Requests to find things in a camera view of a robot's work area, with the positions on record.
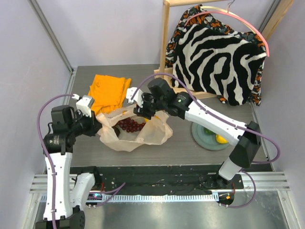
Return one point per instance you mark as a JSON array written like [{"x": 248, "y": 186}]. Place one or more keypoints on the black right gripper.
[{"x": 144, "y": 111}]

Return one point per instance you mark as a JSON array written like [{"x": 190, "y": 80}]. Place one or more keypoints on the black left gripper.
[{"x": 94, "y": 124}]

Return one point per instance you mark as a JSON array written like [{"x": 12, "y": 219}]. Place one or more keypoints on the banana print plastic bag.
[{"x": 155, "y": 132}]

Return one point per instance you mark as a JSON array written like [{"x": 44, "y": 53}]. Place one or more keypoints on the green fake fruit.
[{"x": 208, "y": 132}]

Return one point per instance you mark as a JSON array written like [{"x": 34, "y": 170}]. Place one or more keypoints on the yellow fake lemon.
[{"x": 220, "y": 139}]

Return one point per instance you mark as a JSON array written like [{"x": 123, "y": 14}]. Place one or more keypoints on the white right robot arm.
[{"x": 244, "y": 137}]

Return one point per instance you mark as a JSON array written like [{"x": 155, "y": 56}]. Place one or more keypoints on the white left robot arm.
[{"x": 65, "y": 205}]

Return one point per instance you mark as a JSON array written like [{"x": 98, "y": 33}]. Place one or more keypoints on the red fake grapes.
[{"x": 129, "y": 125}]

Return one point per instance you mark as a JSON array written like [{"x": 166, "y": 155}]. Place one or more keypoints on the dark fake fruit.
[{"x": 117, "y": 131}]

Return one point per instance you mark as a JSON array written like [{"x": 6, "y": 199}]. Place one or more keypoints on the folded orange cloth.
[{"x": 108, "y": 93}]

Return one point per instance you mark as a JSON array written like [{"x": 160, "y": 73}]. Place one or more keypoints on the grey round plate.
[{"x": 206, "y": 141}]

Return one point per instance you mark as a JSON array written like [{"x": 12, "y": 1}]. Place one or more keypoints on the zebra print garment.
[{"x": 211, "y": 61}]

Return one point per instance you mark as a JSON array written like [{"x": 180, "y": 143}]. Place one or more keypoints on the orange patterned garment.
[{"x": 204, "y": 16}]

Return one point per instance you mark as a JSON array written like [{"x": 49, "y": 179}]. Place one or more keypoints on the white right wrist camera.
[{"x": 134, "y": 96}]

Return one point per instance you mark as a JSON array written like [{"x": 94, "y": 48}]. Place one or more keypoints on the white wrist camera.
[
  {"x": 84, "y": 104},
  {"x": 134, "y": 96}
]

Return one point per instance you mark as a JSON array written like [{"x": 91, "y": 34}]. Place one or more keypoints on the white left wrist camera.
[{"x": 84, "y": 104}]

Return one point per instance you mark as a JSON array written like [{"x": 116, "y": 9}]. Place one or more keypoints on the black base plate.
[{"x": 167, "y": 183}]

